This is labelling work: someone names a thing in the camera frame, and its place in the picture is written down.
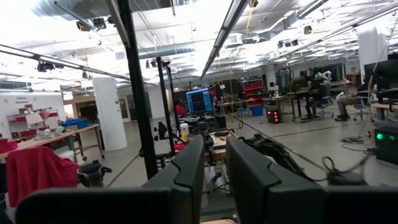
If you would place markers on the black tripod stand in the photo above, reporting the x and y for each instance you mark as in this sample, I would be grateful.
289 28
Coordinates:
164 102

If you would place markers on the white round column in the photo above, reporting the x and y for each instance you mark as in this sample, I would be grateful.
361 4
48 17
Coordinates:
109 115

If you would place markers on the black rig frame post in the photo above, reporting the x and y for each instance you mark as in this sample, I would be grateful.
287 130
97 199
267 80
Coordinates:
140 102

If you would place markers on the computer tower red lights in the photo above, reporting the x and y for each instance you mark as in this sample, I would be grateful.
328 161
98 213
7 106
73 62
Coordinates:
273 115

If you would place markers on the black box green light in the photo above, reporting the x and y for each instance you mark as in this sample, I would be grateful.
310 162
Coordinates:
385 146

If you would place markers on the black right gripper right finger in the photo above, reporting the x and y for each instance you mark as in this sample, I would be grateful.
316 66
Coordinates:
295 205

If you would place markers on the black computer monitor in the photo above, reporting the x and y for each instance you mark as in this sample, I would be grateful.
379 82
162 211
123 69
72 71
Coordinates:
385 74

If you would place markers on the blue storage bins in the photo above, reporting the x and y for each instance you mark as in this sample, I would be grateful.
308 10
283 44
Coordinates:
76 123

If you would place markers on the red shelf rack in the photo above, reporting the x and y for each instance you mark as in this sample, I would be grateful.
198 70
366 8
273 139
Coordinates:
253 90

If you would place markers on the wooden workbench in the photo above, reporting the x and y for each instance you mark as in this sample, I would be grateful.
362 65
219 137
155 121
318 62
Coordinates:
62 137

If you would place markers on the red cloth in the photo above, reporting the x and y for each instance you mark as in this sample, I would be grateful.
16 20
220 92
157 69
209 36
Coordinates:
40 174

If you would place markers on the shelf with red bins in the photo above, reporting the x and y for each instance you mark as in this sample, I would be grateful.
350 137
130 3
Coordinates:
31 123

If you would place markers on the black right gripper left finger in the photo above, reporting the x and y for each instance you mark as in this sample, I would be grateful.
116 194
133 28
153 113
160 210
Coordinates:
124 205

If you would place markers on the white yellow bottle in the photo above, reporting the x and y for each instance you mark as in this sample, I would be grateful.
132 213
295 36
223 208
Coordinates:
184 132

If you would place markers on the monitor with blue screen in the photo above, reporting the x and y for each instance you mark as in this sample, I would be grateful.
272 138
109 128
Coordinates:
199 101

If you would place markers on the blue bin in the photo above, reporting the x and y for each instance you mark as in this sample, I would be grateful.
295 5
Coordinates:
257 111

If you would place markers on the long ceiling light fixture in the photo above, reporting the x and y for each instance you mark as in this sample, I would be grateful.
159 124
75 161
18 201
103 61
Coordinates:
224 31

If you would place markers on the black bag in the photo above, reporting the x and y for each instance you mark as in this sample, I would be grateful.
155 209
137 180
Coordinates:
91 174

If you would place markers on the person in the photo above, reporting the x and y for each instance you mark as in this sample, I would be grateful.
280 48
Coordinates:
317 96
348 102

